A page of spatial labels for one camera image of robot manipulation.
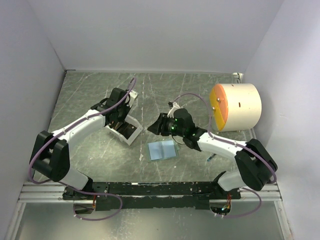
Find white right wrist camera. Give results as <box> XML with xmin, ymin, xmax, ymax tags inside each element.
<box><xmin>167</xmin><ymin>101</ymin><xmax>181</xmax><ymax>118</ymax></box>

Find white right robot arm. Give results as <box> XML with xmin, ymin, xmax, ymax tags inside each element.
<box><xmin>147</xmin><ymin>108</ymin><xmax>278</xmax><ymax>199</ymax></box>

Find blue marker pen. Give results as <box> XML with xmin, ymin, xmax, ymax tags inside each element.
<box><xmin>206</xmin><ymin>153</ymin><xmax>216</xmax><ymax>162</ymax></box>

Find white cylinder with orange lid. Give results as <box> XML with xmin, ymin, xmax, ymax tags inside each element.
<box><xmin>209</xmin><ymin>83</ymin><xmax>262</xmax><ymax>132</ymax></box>

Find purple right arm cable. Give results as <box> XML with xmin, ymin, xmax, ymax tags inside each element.
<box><xmin>166</xmin><ymin>93</ymin><xmax>278</xmax><ymax>218</ymax></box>

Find black cards in tray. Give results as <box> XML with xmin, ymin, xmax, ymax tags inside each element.
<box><xmin>113</xmin><ymin>122</ymin><xmax>137</xmax><ymax>140</ymax></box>

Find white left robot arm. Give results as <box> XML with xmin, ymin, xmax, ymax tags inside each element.
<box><xmin>28</xmin><ymin>87</ymin><xmax>139</xmax><ymax>200</ymax></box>

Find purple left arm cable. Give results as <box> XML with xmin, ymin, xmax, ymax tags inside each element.
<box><xmin>28</xmin><ymin>76</ymin><xmax>137</xmax><ymax>221</ymax></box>

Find green card holder wallet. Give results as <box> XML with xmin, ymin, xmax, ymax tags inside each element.
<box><xmin>147</xmin><ymin>140</ymin><xmax>179</xmax><ymax>162</ymax></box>

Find white card tray box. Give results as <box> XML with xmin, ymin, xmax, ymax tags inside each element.
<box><xmin>105</xmin><ymin>115</ymin><xmax>143</xmax><ymax>146</ymax></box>

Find aluminium frame profile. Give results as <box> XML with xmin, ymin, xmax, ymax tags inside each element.
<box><xmin>17</xmin><ymin>181</ymin><xmax>68</xmax><ymax>201</ymax></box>

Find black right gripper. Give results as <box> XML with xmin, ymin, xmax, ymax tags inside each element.
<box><xmin>147</xmin><ymin>112</ymin><xmax>186</xmax><ymax>138</ymax></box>

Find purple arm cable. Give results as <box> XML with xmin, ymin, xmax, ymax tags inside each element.
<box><xmin>28</xmin><ymin>76</ymin><xmax>137</xmax><ymax>221</ymax></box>
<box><xmin>166</xmin><ymin>93</ymin><xmax>278</xmax><ymax>218</ymax></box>

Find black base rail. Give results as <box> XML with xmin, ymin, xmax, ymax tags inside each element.
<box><xmin>62</xmin><ymin>178</ymin><xmax>241</xmax><ymax>211</ymax></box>

